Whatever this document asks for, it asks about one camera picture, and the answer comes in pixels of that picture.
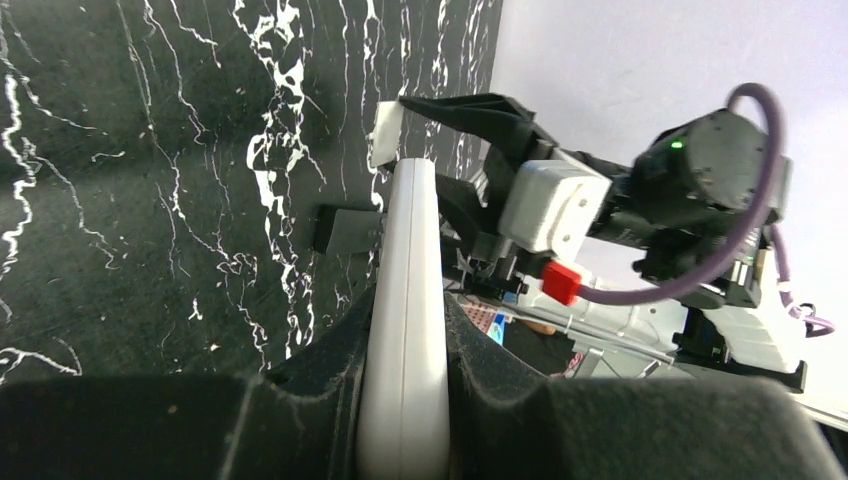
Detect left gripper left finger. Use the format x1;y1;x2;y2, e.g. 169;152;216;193
1;290;375;479

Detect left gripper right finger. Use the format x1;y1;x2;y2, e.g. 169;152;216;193
445;298;842;479

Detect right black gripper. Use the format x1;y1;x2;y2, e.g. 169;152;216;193
399;93;631;291

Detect white battery cover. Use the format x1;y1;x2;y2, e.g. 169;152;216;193
369;100;404;168

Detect white remote control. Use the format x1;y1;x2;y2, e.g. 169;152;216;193
356;159;451;479

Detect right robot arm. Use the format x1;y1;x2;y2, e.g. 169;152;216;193
401;93;813;393

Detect black remote control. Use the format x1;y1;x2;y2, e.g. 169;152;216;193
312;205;386;256

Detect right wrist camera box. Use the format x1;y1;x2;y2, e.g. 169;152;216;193
498;158;611;262

